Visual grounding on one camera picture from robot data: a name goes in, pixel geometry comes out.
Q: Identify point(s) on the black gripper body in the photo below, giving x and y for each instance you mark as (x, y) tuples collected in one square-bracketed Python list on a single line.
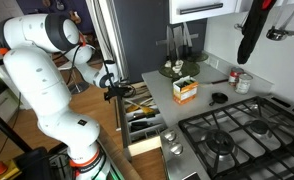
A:
[(123, 90)]

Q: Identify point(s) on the grey kitchen utensil drawer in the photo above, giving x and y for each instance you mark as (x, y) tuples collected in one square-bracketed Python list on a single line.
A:
[(143, 128)]

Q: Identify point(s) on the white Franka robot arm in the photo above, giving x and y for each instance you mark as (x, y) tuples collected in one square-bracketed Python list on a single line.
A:
[(37, 76)]

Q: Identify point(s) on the metal bar stool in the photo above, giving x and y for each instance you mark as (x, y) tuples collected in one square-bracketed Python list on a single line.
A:
[(77, 87)]

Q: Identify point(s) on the garlic bulb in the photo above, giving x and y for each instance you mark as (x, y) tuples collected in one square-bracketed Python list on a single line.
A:
[(177, 70), (179, 63), (168, 64)]

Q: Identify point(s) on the grey tall cabinet panel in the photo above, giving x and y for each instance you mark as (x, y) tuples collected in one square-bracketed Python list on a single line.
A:
[(143, 33)]

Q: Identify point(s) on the large green glass cake stand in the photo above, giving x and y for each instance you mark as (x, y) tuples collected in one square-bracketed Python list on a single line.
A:
[(187, 69)]

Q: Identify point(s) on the knives on magnetic strip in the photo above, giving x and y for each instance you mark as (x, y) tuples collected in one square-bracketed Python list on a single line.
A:
[(177, 40)]

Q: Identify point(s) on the small green glass cake stand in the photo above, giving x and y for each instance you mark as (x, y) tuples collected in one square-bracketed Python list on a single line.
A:
[(197, 57)]

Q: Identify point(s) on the dark knife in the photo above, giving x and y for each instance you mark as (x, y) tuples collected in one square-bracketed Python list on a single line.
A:
[(217, 81)]

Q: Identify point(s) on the can with red label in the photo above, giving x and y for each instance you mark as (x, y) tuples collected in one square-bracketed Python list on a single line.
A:
[(234, 76)]

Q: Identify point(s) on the white upper cabinet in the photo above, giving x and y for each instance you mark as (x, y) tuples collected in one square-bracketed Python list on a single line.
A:
[(200, 8)]

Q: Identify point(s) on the red white spice jars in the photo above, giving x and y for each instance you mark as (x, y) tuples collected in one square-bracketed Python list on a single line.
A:
[(243, 84)]

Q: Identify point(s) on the stainless steel gas stove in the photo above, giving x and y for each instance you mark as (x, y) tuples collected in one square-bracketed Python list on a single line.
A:
[(240, 143)]

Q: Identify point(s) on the small steel ladle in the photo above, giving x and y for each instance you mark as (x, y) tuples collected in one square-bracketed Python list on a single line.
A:
[(239, 26)]

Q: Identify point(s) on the black oven mitt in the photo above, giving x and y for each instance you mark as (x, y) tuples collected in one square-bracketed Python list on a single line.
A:
[(253, 30)]

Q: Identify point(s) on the large steel ladle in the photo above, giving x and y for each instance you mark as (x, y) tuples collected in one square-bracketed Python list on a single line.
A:
[(276, 34)]

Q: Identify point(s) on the black camera stand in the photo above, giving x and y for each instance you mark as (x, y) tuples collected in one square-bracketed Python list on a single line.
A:
[(3, 128)]

